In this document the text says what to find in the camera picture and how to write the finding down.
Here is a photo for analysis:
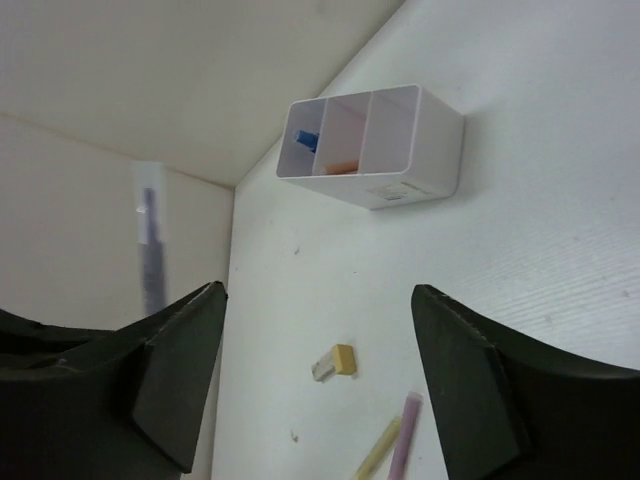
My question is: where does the yellow highlighter pen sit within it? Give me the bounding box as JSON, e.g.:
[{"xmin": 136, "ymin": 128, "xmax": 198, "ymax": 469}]
[{"xmin": 353, "ymin": 416, "xmax": 402, "ymax": 480}]

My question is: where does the blue-capped clear spray bottle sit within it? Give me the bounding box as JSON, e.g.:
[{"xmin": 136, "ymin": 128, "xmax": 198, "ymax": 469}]
[{"xmin": 293, "ymin": 130, "xmax": 319, "ymax": 154}]

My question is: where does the purple pen clear cap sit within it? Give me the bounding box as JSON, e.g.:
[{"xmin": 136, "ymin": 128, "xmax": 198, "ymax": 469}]
[{"xmin": 133, "ymin": 161, "xmax": 168, "ymax": 316}]

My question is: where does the pink purple highlighter pen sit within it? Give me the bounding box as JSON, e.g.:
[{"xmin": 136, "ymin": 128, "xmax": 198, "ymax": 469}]
[{"xmin": 387, "ymin": 392, "xmax": 423, "ymax": 480}]

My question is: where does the orange highlighter pen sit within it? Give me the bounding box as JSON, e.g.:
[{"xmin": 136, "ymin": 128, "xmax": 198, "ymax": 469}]
[{"xmin": 324, "ymin": 160, "xmax": 359, "ymax": 175}]

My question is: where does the white three-compartment organizer box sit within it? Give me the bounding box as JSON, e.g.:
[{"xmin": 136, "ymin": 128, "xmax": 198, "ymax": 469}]
[{"xmin": 276, "ymin": 85, "xmax": 465, "ymax": 210}]

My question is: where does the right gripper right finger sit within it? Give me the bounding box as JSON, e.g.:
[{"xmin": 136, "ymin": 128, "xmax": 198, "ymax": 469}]
[{"xmin": 411, "ymin": 285, "xmax": 639, "ymax": 479}]

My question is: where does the yellow eraser with sleeve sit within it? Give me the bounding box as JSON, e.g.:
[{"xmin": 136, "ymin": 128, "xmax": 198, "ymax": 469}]
[{"xmin": 311, "ymin": 344, "xmax": 357, "ymax": 383}]

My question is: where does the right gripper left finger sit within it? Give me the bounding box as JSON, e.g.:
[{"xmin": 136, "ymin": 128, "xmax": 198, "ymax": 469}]
[{"xmin": 1, "ymin": 282, "xmax": 227, "ymax": 474}]

